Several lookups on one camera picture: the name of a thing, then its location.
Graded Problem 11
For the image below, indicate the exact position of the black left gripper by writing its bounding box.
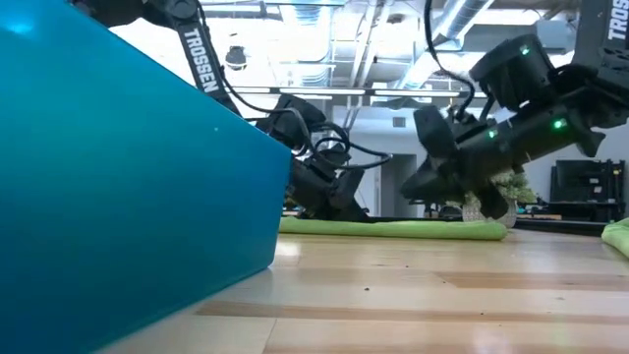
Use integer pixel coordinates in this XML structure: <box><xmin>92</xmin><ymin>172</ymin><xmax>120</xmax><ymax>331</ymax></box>
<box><xmin>287</xmin><ymin>147</ymin><xmax>370</xmax><ymax>221</ymax></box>

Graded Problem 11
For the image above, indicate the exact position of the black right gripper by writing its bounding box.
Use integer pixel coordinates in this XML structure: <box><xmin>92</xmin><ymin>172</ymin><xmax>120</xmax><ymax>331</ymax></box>
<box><xmin>399</xmin><ymin>116</ymin><xmax>531</xmax><ymax>221</ymax></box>

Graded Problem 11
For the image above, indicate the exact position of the green microfiber towel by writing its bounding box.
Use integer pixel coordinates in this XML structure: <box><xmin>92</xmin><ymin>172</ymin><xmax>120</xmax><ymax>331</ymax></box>
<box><xmin>278</xmin><ymin>215</ymin><xmax>509</xmax><ymax>242</ymax></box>
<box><xmin>600</xmin><ymin>217</ymin><xmax>629</xmax><ymax>262</ymax></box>

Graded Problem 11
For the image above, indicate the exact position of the teal plastic tray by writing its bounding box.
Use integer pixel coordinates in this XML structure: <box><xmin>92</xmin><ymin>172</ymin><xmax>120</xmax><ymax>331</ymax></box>
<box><xmin>0</xmin><ymin>0</ymin><xmax>295</xmax><ymax>354</ymax></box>

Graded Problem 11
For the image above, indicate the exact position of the artificial green plant in pot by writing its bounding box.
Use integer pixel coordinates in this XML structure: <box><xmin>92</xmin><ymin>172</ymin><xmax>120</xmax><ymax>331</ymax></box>
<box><xmin>460</xmin><ymin>169</ymin><xmax>538</xmax><ymax>230</ymax></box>

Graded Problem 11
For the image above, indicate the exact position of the grey door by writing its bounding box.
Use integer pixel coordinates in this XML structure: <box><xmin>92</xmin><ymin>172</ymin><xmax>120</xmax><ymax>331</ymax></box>
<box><xmin>375</xmin><ymin>152</ymin><xmax>419</xmax><ymax>217</ymax></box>

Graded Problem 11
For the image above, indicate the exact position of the black shelving unit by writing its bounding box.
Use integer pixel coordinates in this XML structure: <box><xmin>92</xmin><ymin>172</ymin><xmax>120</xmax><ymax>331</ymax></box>
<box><xmin>548</xmin><ymin>158</ymin><xmax>627</xmax><ymax>223</ymax></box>

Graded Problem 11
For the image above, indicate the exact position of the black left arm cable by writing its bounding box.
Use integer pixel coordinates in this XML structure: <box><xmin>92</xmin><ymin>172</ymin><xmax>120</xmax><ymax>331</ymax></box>
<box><xmin>215</xmin><ymin>63</ymin><xmax>394</xmax><ymax>172</ymax></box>

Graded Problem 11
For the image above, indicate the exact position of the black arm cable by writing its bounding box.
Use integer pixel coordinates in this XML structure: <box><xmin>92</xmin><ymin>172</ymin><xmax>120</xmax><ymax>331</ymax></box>
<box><xmin>215</xmin><ymin>63</ymin><xmax>394</xmax><ymax>172</ymax></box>
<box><xmin>424</xmin><ymin>0</ymin><xmax>495</xmax><ymax>122</ymax></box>

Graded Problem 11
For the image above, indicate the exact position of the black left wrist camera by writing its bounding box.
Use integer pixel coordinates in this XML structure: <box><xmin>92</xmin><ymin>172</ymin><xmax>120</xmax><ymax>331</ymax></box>
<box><xmin>256</xmin><ymin>92</ymin><xmax>328</xmax><ymax>149</ymax></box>

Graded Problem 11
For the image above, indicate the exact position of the overhead frame bar with lights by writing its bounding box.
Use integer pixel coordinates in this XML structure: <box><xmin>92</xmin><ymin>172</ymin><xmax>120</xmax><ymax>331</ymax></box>
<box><xmin>230</xmin><ymin>84</ymin><xmax>492</xmax><ymax>99</ymax></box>

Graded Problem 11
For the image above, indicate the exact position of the black aluminium table frame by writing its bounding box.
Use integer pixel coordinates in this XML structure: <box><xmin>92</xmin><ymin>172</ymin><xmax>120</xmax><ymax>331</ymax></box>
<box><xmin>508</xmin><ymin>214</ymin><xmax>610</xmax><ymax>238</ymax></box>

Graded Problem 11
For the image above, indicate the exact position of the black ceiling-mounted camera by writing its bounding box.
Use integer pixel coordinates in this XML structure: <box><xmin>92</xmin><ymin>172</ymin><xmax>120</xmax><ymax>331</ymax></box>
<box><xmin>224</xmin><ymin>44</ymin><xmax>249</xmax><ymax>72</ymax></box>

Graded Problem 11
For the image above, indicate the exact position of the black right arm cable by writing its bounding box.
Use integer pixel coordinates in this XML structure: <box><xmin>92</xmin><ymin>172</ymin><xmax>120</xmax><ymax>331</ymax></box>
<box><xmin>424</xmin><ymin>0</ymin><xmax>495</xmax><ymax>122</ymax></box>

